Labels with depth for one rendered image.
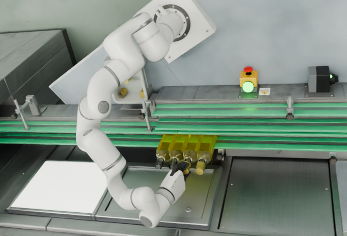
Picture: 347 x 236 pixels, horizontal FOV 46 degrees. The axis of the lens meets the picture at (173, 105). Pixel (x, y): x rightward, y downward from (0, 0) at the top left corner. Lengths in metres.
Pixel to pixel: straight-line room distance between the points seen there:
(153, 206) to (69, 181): 0.63
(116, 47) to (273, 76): 0.74
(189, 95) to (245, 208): 0.53
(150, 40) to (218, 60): 0.47
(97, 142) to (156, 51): 0.37
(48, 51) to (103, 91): 1.37
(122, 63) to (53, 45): 1.37
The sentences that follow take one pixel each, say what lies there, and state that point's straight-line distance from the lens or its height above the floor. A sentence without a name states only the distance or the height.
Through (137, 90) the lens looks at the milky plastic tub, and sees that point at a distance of 1.96.
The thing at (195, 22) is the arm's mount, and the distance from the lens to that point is 1.69.
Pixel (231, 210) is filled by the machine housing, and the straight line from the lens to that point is 1.68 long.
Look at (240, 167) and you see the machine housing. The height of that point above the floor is 0.94.
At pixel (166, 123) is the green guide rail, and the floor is 0.92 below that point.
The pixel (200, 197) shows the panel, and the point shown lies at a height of 1.18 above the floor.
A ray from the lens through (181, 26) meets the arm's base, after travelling 1.67.
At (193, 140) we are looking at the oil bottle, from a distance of 1.74.
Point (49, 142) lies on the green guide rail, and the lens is 2.11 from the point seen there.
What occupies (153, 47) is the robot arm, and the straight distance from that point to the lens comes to 1.42.
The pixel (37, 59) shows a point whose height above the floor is 0.43.
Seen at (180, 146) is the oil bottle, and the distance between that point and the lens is 1.72.
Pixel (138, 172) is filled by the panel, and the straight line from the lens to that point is 1.88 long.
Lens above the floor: 2.34
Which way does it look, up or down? 54 degrees down
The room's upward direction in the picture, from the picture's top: 155 degrees counter-clockwise
